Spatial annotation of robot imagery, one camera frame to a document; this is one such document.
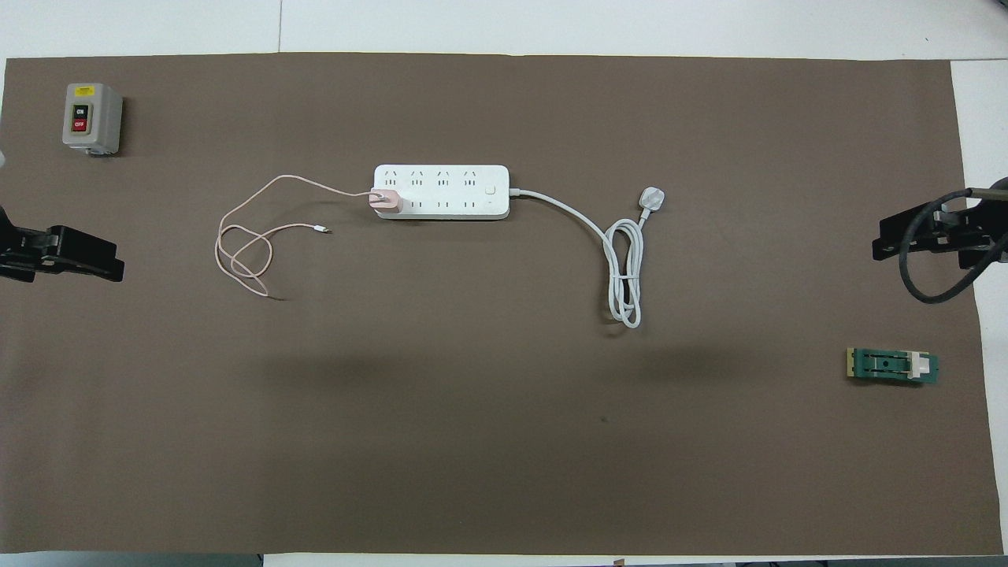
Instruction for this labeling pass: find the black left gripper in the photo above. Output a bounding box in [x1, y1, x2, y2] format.
[0, 206, 126, 284]

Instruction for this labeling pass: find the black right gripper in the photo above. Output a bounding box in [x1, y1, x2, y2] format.
[871, 200, 1008, 271]

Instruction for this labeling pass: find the pink charger cable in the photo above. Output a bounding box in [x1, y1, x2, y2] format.
[213, 174, 376, 301]

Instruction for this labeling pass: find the pink charger block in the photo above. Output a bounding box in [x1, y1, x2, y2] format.
[368, 187, 405, 218]

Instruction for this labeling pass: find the white power strip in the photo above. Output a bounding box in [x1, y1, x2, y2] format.
[371, 163, 512, 221]

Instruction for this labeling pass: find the green circuit board module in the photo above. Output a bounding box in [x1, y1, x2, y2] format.
[846, 346, 942, 388]

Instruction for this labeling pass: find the brown table mat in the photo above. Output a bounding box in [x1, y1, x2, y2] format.
[0, 52, 995, 557]

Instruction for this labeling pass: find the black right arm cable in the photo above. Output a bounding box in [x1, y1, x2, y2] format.
[899, 187, 1008, 305]

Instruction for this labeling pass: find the grey on-off switch box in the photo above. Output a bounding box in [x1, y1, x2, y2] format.
[61, 82, 124, 157]

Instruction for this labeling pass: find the white power cord with plug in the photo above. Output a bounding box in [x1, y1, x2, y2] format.
[508, 185, 668, 330]

